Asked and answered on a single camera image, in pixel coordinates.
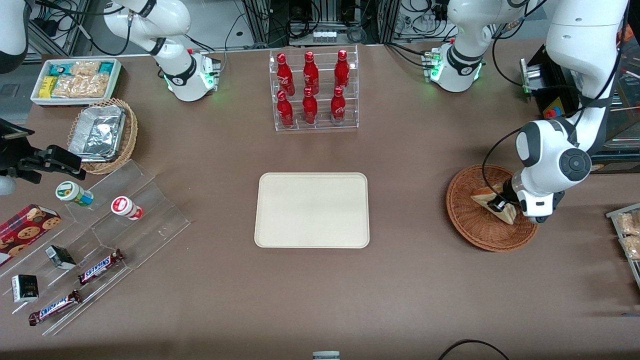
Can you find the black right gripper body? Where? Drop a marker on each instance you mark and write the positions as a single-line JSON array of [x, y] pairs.
[[20, 159]]

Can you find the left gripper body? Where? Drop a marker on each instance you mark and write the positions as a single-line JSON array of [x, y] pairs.
[[508, 191]]

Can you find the triangular sandwich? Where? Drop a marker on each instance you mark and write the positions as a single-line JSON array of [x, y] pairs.
[[482, 200]]

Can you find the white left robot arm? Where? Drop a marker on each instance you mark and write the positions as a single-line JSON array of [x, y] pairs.
[[580, 50]]

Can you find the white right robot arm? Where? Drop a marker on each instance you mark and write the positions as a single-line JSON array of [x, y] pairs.
[[165, 20]]

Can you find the round brown wicker basket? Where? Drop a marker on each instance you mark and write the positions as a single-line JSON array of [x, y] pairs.
[[475, 230]]

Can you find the light wicker basket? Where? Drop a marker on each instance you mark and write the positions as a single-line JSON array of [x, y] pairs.
[[131, 135]]

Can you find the metal snack tray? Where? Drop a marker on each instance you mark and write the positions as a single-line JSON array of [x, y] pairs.
[[631, 267]]

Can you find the cream plastic tray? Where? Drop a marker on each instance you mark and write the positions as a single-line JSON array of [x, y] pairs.
[[310, 210]]

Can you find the green lid yogurt cup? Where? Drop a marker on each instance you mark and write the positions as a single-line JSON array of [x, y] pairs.
[[74, 194]]

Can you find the stacked aluminium foil trays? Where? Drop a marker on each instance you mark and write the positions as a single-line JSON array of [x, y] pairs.
[[97, 132]]

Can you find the white plastic snack bin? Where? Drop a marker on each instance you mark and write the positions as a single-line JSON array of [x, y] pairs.
[[36, 97]]

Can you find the red cookie box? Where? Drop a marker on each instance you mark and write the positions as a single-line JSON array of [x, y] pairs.
[[25, 232]]

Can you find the yellow snack packet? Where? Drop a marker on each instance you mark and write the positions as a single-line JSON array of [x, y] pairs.
[[47, 87]]

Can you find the large rice cracker bag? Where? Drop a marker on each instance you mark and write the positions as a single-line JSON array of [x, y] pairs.
[[80, 86]]

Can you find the red lid yogurt cup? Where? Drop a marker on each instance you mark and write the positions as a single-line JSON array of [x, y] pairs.
[[126, 207]]

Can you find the teal snack packet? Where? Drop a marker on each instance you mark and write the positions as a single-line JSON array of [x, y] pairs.
[[106, 67], [59, 70]]

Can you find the clear cracker packet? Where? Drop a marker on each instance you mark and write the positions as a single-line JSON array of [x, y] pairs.
[[629, 223], [631, 247]]

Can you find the small black box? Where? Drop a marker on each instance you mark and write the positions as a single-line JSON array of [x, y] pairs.
[[60, 257]]

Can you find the small rice cracker bag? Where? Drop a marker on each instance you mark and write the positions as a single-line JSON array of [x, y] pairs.
[[85, 68]]

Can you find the clear acrylic stepped display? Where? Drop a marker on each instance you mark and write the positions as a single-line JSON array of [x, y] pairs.
[[150, 220]]

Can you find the snickers chocolate bar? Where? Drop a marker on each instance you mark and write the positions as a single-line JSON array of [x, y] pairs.
[[54, 307], [100, 267]]

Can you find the black and white box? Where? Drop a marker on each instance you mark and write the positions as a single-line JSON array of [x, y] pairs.
[[25, 288]]

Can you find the black sealing machine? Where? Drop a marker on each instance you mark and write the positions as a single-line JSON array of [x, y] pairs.
[[540, 56]]

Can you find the red cola bottle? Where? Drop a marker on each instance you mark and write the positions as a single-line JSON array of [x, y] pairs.
[[310, 109], [285, 112], [342, 71], [310, 74], [338, 107], [284, 75]]

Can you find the clear acrylic bottle rack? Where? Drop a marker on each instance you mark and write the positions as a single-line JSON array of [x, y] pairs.
[[322, 125]]

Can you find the grey device edge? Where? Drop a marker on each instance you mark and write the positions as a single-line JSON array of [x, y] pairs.
[[326, 355]]

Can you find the white power strip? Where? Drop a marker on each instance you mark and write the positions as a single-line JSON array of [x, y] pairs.
[[325, 35]]

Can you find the aluminium frame stand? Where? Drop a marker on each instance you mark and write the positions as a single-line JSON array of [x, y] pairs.
[[325, 12]]

